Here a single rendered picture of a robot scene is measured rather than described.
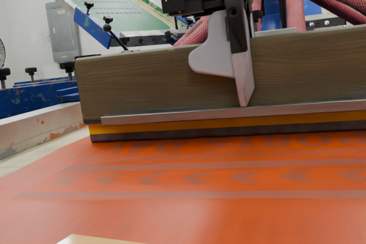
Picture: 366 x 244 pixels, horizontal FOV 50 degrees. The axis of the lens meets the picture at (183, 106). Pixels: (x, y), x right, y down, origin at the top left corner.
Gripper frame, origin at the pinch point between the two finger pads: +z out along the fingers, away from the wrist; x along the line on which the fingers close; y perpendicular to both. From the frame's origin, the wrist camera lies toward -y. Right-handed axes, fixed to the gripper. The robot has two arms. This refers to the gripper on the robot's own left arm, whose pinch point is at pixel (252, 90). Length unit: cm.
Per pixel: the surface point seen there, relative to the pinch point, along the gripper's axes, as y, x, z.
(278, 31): -2, -52, -7
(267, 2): 3, -106, -19
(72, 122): 26.8, -8.7, 2.6
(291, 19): -4, -75, -10
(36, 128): 26.8, -0.6, 1.7
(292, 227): -3.5, 21.3, 4.8
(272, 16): 2, -104, -14
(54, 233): 9.2, 22.5, 4.4
